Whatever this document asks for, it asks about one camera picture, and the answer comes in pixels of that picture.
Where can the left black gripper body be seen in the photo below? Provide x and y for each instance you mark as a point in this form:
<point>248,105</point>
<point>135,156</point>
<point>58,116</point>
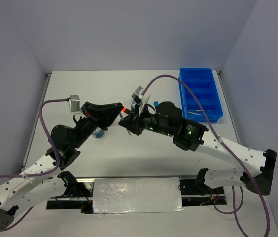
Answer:
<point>86,129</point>

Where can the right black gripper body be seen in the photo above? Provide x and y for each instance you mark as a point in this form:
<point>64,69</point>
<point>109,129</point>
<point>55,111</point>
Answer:
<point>148,120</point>

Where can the blue paint jar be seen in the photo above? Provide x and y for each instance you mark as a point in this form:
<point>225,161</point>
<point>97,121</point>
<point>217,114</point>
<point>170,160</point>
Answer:
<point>133,104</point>
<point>97,133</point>

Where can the orange cap black highlighter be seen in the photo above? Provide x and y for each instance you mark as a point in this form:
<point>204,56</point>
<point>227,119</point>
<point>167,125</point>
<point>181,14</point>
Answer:
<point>125,110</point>

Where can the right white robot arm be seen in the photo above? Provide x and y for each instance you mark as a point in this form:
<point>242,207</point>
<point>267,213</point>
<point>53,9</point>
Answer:
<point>250,168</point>

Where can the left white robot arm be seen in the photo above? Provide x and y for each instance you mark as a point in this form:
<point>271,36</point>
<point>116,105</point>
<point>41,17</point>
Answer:
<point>48,177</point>

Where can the blue compartment tray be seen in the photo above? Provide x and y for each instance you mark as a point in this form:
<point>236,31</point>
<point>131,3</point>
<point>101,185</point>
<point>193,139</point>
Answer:
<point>200,89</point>

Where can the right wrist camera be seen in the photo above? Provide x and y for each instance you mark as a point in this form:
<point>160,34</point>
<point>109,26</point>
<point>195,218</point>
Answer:
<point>141,99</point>

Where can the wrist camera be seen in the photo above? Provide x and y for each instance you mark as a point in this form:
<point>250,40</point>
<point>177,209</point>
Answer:
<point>141,99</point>
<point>74,104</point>

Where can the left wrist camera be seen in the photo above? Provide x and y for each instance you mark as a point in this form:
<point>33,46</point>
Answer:
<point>74,104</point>

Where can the reflective silver base plate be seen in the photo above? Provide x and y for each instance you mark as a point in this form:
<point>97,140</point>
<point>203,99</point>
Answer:
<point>138,195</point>

